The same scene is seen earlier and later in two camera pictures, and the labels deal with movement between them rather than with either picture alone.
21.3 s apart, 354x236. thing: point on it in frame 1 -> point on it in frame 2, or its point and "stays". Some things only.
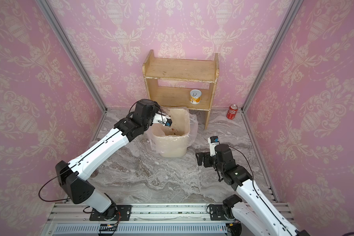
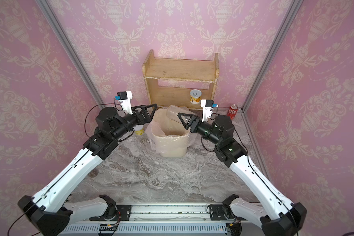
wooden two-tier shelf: x=193 y=70 stays
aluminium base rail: x=69 y=219 stays
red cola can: x=232 y=111 stays
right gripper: x=207 y=157 -> x=194 y=124
